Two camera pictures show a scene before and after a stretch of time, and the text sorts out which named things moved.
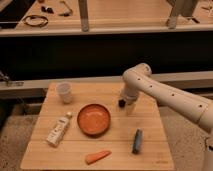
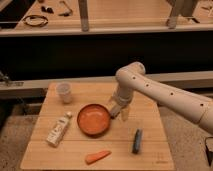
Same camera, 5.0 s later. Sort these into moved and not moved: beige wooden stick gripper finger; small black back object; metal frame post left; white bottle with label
Moved: beige wooden stick gripper finger
Not moved: white bottle with label; metal frame post left; small black back object
